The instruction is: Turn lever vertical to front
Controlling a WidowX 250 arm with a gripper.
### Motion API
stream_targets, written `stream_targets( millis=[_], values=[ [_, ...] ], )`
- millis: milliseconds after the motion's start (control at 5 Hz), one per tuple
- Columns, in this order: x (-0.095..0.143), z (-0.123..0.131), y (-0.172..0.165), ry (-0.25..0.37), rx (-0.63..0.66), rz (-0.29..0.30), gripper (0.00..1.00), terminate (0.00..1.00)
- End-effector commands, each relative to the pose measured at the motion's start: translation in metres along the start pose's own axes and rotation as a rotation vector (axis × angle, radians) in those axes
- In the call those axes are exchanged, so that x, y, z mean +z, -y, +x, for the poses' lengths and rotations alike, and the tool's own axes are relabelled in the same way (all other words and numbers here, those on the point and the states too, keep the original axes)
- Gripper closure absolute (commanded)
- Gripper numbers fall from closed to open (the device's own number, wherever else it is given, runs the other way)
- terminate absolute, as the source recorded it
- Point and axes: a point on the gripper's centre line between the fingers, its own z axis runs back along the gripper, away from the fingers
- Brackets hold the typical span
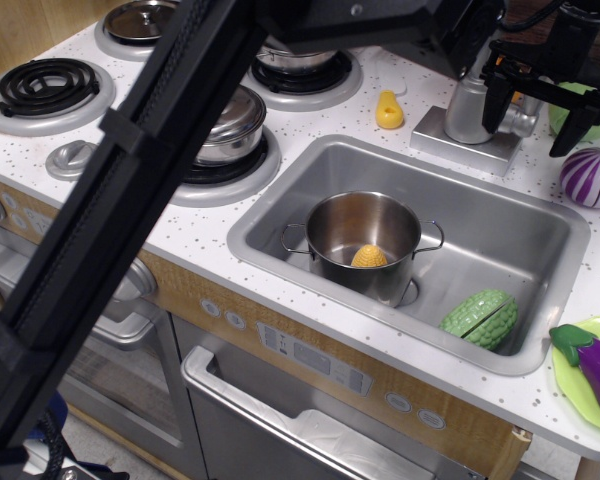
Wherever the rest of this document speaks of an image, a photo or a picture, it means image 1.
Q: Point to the silver oven door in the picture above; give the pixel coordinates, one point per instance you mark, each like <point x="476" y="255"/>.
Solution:
<point x="126" y="382"/>

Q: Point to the silver dishwasher door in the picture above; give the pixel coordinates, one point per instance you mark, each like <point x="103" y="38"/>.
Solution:
<point x="257" y="422"/>

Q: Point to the steel pot on back burner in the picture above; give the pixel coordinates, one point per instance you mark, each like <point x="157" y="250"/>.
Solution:
<point x="286" y="62"/>

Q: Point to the yellow toy corn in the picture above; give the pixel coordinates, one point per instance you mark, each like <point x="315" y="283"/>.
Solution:
<point x="369" y="256"/>

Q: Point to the steel pot with lid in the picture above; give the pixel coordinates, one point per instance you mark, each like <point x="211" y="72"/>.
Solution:
<point x="237" y="131"/>

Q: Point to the grey control panel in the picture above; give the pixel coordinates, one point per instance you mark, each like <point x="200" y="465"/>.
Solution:
<point x="319" y="362"/>

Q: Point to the steel pot with handles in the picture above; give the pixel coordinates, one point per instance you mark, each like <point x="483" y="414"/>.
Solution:
<point x="364" y="241"/>

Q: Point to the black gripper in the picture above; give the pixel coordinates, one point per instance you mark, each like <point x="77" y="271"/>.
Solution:
<point x="557" y="71"/>

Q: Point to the silver toy faucet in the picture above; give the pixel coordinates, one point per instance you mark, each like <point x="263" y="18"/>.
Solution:
<point x="456" y="133"/>

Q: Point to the grey stove knob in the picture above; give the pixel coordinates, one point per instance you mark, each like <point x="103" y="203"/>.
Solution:
<point x="68" y="161"/>

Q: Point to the green toy bitter gourd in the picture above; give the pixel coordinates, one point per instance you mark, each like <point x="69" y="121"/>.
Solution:
<point x="483" y="319"/>

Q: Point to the purple toy eggplant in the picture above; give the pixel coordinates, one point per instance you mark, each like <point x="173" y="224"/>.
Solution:
<point x="581" y="350"/>

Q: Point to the silver sink basin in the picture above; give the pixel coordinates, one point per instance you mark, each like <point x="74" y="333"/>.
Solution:
<point x="475" y="236"/>

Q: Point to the round silver oven knob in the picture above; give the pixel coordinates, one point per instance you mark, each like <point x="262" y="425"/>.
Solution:
<point x="138" y="282"/>

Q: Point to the yellow toy pear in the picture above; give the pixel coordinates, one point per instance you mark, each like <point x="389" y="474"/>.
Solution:
<point x="388" y="113"/>

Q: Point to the light green plate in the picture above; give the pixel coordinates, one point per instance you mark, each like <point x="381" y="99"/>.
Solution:
<point x="572" y="382"/>

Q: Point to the purple toy onion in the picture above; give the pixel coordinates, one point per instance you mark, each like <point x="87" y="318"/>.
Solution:
<point x="580" y="177"/>

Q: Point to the black coil burner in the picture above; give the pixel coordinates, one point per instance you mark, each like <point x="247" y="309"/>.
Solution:
<point x="47" y="86"/>

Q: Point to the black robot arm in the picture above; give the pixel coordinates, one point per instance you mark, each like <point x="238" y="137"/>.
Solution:
<point x="148" y="144"/>

